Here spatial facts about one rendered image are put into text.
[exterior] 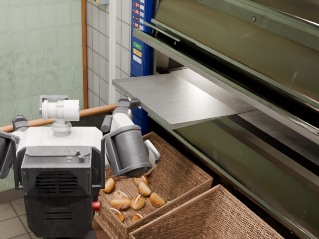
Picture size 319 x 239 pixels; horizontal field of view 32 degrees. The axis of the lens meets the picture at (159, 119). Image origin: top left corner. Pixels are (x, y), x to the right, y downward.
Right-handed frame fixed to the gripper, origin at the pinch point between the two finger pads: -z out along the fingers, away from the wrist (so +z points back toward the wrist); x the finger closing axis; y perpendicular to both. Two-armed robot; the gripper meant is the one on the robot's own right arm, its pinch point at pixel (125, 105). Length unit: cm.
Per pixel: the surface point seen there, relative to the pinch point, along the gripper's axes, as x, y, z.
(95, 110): 0.8, 12.0, 9.1
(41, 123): -0.1, 32.0, 23.4
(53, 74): -31, 61, -109
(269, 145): -2, -62, 25
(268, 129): -2, -63, 12
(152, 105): -1.5, -11.8, -4.8
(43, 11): 11, 64, -106
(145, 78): -1.3, -5.5, -37.1
